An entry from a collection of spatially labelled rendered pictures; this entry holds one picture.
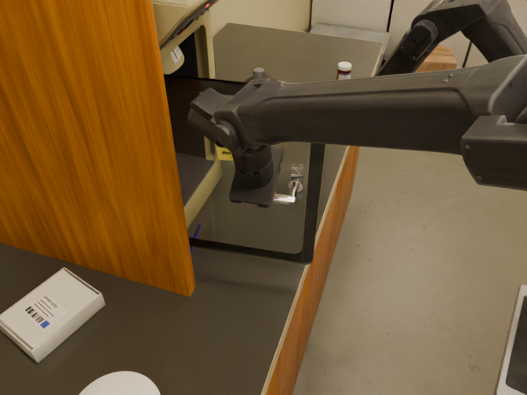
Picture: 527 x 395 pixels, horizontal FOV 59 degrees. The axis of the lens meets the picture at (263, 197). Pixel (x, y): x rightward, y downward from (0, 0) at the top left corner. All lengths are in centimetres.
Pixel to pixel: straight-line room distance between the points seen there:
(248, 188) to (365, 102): 36
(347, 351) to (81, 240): 131
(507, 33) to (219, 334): 72
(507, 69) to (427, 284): 202
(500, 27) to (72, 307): 89
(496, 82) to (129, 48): 48
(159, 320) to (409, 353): 132
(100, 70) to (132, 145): 13
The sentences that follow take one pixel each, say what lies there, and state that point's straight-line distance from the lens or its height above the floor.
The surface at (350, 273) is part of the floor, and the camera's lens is 229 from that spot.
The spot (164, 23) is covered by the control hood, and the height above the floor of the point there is 148.
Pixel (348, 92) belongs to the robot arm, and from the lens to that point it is 43.
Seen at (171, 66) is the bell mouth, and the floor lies 133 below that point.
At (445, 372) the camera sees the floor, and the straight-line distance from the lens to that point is 210.
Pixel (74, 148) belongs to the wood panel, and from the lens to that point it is 86.
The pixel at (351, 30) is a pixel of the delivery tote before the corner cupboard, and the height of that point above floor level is 33.
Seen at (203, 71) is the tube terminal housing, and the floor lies 124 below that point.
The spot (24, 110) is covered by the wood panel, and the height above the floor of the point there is 134.
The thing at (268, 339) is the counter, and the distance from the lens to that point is 94.
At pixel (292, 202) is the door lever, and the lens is 80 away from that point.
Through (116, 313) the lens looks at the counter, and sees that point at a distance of 101.
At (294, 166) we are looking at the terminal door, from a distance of 81.
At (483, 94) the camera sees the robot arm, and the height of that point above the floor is 159.
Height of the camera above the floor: 174
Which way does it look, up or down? 41 degrees down
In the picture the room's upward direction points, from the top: straight up
